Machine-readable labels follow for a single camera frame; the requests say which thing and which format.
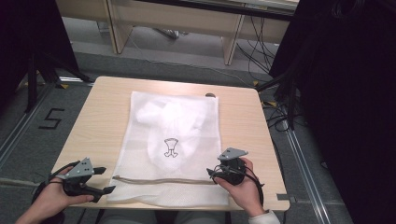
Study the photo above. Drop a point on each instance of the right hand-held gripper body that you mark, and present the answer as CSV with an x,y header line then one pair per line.
x,y
232,169

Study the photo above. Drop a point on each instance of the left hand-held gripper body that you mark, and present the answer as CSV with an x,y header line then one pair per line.
x,y
77,174

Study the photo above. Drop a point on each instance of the white mesh laundry bag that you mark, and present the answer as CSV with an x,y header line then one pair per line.
x,y
186,146

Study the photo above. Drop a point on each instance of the person's right hand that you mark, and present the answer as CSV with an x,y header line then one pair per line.
x,y
249,194

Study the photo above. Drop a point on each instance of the person's left hand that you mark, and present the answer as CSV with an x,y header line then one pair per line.
x,y
53,199

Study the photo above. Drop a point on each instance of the grey tape strip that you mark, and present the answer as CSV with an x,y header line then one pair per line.
x,y
285,197

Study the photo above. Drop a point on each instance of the white garment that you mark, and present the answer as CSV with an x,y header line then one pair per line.
x,y
174,121

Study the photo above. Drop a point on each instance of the small dark round object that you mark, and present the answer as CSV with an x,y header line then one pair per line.
x,y
210,94

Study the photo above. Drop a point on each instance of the black metal stand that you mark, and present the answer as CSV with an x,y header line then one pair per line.
x,y
291,96
31,84

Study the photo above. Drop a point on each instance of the black curtain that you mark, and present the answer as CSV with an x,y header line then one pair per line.
x,y
348,102
28,37

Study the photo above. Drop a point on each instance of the grey power strip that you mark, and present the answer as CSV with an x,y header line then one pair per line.
x,y
169,33

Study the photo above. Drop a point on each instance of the light wooden desk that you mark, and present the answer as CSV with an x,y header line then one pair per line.
x,y
174,18

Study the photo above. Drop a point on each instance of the metal floor rail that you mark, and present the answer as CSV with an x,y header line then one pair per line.
x,y
306,174
21,124

